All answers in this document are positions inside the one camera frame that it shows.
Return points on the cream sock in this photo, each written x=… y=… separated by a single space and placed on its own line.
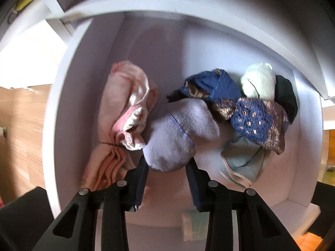
x=259 y=83

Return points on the pink and white sock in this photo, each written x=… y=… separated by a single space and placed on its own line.
x=128 y=138

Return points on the pale pink cloth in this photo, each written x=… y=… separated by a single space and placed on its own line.
x=110 y=104

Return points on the navy and gold lace garment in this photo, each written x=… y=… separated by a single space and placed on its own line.
x=222 y=86

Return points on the light blue cloth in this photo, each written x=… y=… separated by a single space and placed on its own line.
x=240 y=159

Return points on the white drawer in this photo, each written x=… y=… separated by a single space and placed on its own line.
x=170 y=52

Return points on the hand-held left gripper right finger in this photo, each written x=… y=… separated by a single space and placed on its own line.
x=195 y=185

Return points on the black cloth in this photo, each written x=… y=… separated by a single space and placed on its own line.
x=286 y=96

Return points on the person's dark trousers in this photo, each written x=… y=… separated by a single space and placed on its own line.
x=23 y=214

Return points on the lilac sock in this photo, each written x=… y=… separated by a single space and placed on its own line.
x=170 y=141

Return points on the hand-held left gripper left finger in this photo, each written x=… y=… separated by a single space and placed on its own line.
x=140 y=183

